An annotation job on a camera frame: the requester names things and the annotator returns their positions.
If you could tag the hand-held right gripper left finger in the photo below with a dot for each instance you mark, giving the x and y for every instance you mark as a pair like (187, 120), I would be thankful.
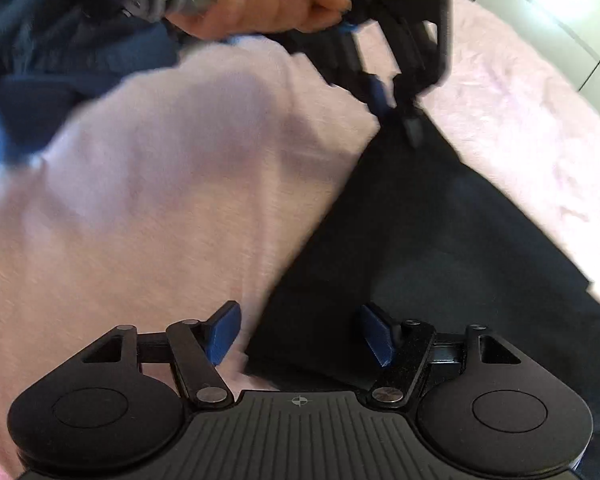
(223, 332)

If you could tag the white wardrobe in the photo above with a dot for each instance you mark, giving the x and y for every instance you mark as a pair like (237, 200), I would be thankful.
(555, 10)

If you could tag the pink striped bed blanket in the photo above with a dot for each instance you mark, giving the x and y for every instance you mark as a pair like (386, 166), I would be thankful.
(155, 210)

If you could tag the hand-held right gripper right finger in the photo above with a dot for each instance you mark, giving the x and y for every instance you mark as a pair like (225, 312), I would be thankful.
(376, 335)

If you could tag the black pants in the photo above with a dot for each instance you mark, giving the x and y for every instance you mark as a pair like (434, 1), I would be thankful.
(430, 240)

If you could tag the person's left hand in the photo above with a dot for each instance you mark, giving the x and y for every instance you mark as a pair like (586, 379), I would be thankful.
(280, 5)

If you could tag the dark blue jacket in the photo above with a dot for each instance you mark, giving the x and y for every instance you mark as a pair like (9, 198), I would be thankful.
(55, 85)

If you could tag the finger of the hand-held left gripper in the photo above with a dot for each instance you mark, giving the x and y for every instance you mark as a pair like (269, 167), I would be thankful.
(413, 127)
(380, 97)

